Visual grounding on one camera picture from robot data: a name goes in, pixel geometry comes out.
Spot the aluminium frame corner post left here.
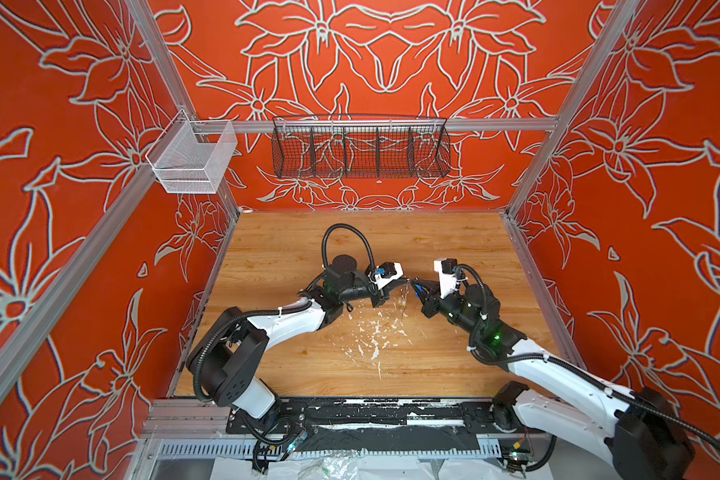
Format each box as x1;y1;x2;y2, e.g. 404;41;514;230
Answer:
127;1;239;219

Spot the aluminium frame corner post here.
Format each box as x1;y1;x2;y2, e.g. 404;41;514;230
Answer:
505;0;639;222
127;1;239;219

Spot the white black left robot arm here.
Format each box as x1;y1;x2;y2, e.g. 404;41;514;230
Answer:
185;223;406;423

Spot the clear acrylic basket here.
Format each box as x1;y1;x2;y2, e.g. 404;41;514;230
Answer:
146;110;238;194

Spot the aluminium horizontal back rail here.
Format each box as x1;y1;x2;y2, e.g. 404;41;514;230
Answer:
190;117;557;135

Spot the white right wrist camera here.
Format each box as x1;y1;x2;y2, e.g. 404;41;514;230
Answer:
433;258;459;299

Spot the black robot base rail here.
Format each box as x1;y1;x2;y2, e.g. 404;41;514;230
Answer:
143;392;553;475

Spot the black wire mesh basket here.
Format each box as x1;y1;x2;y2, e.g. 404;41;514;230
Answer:
271;113;452;180

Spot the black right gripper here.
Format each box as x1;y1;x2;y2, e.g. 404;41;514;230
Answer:
411;276;487;341

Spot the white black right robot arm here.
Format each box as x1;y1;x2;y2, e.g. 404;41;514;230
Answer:
410;258;720;479

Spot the aluminium frame corner post right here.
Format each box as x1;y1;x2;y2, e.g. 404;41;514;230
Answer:
505;0;639;222

